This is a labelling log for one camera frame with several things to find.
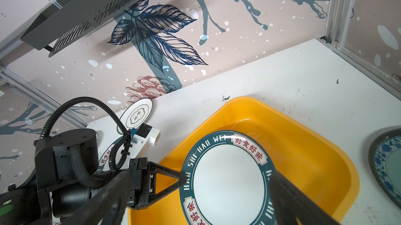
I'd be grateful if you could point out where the aluminium frame rail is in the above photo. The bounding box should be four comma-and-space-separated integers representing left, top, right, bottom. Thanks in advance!
1, 66, 88, 128

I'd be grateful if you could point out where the green rim plate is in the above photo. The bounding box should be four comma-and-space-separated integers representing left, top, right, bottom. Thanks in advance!
179, 130, 277, 225

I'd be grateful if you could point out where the yellow plastic bin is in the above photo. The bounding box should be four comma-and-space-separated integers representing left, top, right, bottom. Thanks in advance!
128, 97, 359, 225

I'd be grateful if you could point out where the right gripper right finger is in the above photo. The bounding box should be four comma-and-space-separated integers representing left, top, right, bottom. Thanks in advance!
268, 171, 338, 225

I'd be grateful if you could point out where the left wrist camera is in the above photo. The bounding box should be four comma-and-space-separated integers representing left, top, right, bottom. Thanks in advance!
131, 123, 161, 147

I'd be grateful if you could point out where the black hanging wall basket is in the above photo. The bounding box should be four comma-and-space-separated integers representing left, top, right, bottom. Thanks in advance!
20, 0, 144, 56

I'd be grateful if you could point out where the white plate black rim back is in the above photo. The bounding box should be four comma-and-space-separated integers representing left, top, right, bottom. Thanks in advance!
120, 98, 153, 130

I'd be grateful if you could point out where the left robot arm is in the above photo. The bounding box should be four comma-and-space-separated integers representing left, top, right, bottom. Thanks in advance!
1, 97, 186, 225

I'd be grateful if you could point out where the teal patterned plate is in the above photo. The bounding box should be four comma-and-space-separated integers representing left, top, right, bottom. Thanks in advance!
368, 129, 401, 207

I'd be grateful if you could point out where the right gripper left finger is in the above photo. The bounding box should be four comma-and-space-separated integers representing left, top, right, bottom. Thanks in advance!
61, 171, 130, 225

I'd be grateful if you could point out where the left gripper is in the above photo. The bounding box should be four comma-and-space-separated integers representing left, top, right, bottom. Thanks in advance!
127, 158, 186, 209

